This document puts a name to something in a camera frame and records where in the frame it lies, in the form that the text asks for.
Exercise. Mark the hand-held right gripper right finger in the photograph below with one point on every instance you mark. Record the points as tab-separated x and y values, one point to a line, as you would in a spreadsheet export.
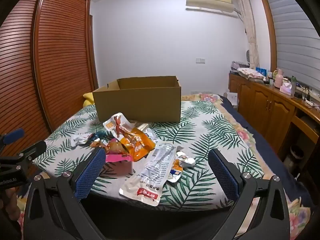
223	172

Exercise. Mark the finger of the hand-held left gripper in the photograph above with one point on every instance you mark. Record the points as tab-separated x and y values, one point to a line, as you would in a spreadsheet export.
32	150
13	135

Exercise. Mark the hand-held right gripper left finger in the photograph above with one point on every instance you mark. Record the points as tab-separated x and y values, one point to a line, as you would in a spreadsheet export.
90	175

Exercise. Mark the brown gold snack packet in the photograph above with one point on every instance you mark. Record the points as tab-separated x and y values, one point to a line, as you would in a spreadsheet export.
98	144

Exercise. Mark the pink snack packet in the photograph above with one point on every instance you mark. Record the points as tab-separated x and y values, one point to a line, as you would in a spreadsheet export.
117	158

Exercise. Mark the white sausage picture packet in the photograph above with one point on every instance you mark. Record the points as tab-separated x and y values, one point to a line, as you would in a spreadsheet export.
117	125

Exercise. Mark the brown cardboard box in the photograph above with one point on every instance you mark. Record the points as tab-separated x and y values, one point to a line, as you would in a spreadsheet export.
137	105

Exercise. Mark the person's left hand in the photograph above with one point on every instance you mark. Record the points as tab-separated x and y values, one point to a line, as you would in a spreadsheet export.
8	201

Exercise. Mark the crumpled white wrapper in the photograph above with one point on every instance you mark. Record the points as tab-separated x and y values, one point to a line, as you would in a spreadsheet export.
80	140

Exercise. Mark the small white snack packet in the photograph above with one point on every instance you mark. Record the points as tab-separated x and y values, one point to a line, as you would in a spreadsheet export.
186	161

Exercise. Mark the blue snack packet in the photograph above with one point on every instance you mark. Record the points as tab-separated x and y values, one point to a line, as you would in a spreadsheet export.
100	135

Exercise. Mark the leaf print blanket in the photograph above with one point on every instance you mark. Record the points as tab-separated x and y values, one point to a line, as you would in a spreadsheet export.
200	135

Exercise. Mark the dark blue bed sheet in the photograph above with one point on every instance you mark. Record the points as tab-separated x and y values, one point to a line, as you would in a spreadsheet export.
262	150

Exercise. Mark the white orange flat packet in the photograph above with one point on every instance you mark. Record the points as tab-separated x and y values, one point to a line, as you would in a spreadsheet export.
175	173

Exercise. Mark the orange snack packet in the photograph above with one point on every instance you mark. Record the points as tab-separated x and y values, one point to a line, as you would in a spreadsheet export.
138	145

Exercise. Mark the long white red label packet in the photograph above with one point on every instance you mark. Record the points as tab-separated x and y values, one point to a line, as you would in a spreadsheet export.
152	170

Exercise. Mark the dark trash bin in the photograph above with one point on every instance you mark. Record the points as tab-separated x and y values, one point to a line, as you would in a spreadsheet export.
295	156

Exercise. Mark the white grey snack packet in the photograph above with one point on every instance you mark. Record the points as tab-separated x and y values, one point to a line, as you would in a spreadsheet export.
150	132

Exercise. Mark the white paper bag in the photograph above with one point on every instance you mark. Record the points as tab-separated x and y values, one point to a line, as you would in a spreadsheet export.
231	98

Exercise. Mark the yellow plush toy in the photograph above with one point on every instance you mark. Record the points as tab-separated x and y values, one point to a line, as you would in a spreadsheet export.
88	98

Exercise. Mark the long wooden cabinet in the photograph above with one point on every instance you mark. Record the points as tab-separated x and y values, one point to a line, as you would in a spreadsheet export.
260	105

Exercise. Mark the floral bedspread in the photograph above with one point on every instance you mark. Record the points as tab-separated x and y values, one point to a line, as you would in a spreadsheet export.
207	97

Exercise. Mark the wooden louvered wardrobe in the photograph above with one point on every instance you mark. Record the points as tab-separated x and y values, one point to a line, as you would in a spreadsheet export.
50	55

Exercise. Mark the folded floral cloth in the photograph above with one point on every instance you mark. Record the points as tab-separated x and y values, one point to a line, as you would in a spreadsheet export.
250	74

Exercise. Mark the pink tissue box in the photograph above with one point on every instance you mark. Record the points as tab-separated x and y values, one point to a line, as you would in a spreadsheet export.
287	90

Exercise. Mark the black charger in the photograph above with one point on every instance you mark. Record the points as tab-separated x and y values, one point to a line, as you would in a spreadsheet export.
298	95

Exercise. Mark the blue printed box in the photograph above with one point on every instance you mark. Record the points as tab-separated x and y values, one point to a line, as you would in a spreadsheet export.
261	71

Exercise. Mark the purple grey bag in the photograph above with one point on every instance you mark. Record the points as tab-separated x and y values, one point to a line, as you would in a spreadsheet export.
240	65

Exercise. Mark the pink thermos jug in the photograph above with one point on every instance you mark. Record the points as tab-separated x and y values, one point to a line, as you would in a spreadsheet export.
278	78

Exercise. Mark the white power strip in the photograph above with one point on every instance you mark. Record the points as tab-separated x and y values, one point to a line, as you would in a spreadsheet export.
311	102

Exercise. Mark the green capped bottle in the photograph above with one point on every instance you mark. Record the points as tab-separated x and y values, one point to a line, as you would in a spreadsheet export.
293	82

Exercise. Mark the beige patterned curtain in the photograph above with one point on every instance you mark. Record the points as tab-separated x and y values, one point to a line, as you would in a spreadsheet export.
250	30

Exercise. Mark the grey window blind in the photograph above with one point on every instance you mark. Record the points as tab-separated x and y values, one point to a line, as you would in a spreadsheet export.
295	42

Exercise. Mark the white wall switch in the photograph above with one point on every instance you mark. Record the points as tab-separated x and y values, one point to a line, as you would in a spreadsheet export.
200	60

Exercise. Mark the wooden window frame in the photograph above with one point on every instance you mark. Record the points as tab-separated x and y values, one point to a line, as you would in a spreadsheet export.
268	37

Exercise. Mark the cream wall air conditioner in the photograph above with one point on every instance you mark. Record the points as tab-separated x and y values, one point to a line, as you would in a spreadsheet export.
210	0

